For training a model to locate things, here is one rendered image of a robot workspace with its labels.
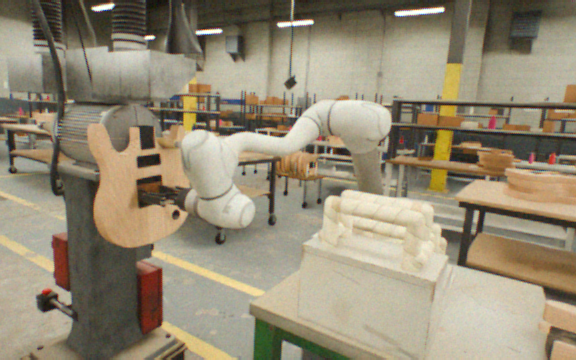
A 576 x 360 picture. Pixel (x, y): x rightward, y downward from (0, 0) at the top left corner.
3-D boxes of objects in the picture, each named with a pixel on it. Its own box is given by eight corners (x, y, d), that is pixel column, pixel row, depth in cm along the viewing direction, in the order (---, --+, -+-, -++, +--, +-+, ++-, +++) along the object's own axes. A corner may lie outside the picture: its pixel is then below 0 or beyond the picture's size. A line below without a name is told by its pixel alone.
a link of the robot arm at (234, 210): (224, 206, 108) (210, 172, 101) (265, 215, 100) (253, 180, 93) (202, 229, 101) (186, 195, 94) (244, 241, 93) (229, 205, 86)
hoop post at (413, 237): (398, 269, 63) (405, 220, 62) (402, 263, 66) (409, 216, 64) (416, 274, 62) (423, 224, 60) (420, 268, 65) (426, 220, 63)
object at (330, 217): (318, 246, 72) (322, 203, 70) (325, 242, 75) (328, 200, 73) (332, 250, 71) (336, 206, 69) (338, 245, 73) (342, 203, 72)
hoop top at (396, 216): (321, 211, 71) (322, 196, 71) (328, 207, 73) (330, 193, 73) (421, 233, 60) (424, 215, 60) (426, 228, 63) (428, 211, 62)
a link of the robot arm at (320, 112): (292, 111, 127) (323, 113, 119) (316, 91, 138) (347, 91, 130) (300, 142, 134) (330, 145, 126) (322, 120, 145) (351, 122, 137)
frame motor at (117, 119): (49, 163, 139) (45, 98, 135) (112, 158, 162) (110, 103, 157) (107, 177, 119) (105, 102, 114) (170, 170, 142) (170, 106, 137)
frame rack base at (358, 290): (295, 317, 76) (300, 244, 73) (325, 290, 89) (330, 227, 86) (424, 369, 62) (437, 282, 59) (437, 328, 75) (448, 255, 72)
